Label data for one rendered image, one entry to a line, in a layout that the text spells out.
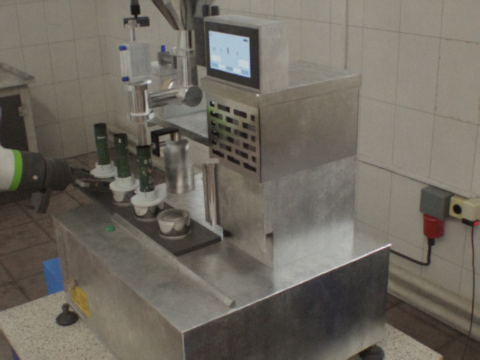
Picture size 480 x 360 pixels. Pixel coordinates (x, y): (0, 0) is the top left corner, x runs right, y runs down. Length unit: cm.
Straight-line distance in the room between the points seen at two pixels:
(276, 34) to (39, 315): 95
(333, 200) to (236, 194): 19
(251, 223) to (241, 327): 19
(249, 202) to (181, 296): 21
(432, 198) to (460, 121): 33
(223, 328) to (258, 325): 8
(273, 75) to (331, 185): 27
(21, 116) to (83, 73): 100
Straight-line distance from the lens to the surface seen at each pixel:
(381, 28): 278
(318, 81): 113
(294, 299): 116
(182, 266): 118
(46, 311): 166
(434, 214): 268
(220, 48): 112
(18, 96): 421
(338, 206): 125
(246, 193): 115
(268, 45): 104
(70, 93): 507
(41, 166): 147
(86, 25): 506
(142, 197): 137
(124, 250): 129
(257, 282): 115
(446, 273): 284
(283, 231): 117
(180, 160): 151
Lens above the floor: 161
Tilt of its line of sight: 22 degrees down
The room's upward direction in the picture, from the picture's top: 2 degrees counter-clockwise
